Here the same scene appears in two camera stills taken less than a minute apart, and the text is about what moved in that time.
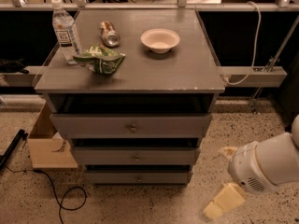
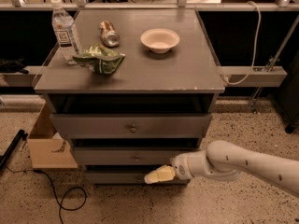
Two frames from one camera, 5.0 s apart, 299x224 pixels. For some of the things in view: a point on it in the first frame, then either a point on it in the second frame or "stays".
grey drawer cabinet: [141, 122] stays
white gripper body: [247, 169] -> [180, 169]
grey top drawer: [131, 126] stays
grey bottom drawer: [137, 176] stays
